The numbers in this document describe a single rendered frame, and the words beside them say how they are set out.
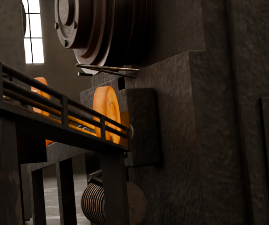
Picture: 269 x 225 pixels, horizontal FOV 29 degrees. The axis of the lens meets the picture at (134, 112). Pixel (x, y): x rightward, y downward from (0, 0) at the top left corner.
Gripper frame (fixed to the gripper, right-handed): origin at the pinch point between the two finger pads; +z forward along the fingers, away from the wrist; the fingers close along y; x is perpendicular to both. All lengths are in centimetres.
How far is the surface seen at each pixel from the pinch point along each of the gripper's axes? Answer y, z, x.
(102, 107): 74, -5, -12
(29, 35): -975, 249, 228
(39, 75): -979, 263, 137
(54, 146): -37.5, 13.4, -20.5
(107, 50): 33.4, 15.3, 8.6
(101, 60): 27.8, 15.2, 6.4
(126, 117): 63, 6, -15
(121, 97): 43.6, 13.6, -7.7
